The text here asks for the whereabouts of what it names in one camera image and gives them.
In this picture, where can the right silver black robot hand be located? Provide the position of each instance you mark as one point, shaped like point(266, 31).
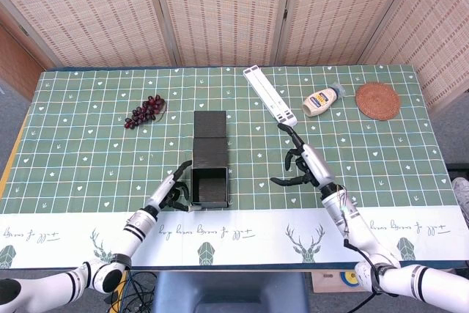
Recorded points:
point(317, 164)

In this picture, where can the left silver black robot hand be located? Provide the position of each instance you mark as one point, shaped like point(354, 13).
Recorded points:
point(161, 192)

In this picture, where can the black cardboard box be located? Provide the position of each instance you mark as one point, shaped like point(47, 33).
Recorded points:
point(209, 144)

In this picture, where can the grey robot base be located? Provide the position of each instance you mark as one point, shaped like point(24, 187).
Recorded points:
point(231, 291)

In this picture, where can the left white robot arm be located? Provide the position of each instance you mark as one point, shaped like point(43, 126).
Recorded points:
point(137, 228)

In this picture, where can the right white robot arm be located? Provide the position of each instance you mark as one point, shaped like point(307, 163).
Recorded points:
point(351, 221)

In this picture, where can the green checked deer tablecloth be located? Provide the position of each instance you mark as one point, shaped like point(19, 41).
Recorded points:
point(73, 144)

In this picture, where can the cream mayonnaise squeeze bottle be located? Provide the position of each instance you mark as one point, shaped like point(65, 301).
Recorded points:
point(318, 102)

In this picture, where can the dark red grape bunch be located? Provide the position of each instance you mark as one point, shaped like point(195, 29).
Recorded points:
point(144, 111)

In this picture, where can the white folding stand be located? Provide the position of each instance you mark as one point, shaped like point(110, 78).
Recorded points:
point(267, 95)

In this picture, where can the round brown woven coaster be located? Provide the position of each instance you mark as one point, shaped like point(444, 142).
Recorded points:
point(377, 101)

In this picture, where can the wooden board with blue disc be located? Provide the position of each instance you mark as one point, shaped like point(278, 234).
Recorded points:
point(326, 283)

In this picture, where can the grey sneaker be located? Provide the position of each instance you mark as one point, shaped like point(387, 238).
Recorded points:
point(461, 188)

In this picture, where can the woven bamboo folding screen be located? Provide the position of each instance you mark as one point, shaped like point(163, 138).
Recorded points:
point(220, 9)

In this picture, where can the brown wooden door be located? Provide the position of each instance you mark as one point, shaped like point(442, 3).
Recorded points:
point(14, 67)

